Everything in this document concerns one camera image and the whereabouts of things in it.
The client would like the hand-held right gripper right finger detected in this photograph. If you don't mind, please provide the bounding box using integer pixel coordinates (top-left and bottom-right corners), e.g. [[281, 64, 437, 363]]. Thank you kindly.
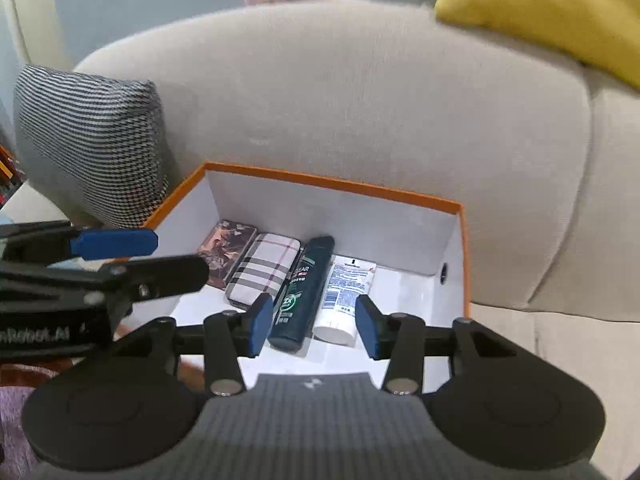
[[354, 294, 523, 396]]

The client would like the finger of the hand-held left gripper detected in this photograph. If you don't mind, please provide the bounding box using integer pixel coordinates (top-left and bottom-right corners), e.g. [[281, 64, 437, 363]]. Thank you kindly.
[[0, 220, 159, 262], [0, 254, 210, 321]]

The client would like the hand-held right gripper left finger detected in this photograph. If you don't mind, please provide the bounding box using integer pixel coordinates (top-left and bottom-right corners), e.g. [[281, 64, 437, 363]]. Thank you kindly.
[[112, 293, 273, 397]]

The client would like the white squeeze tube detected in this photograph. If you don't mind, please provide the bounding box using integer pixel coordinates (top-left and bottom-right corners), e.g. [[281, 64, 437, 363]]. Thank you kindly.
[[312, 255, 377, 347]]

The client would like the dark green shampoo bottle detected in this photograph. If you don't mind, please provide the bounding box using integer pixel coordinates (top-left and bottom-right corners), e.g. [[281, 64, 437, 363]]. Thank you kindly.
[[267, 236, 335, 352]]

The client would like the plaid rectangular case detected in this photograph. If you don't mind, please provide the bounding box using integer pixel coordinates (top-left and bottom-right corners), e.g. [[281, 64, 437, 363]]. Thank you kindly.
[[225, 232, 304, 311]]

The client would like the printed rectangular case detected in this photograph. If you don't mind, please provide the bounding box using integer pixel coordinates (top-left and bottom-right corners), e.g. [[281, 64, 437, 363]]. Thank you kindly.
[[197, 219, 258, 290]]

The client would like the orange cardboard box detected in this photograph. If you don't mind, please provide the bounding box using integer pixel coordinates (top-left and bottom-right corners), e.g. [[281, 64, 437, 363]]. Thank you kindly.
[[141, 161, 473, 396]]

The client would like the houndstooth cushion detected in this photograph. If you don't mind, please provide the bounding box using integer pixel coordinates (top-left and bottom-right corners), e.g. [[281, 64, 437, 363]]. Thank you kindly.
[[12, 64, 171, 231]]

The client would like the beige sofa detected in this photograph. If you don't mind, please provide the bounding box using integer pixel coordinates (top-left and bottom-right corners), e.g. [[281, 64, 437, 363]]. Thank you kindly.
[[0, 0, 640, 480]]

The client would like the yellow cushion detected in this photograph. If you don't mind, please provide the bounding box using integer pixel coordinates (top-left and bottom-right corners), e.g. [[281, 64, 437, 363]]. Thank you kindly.
[[434, 0, 640, 88]]

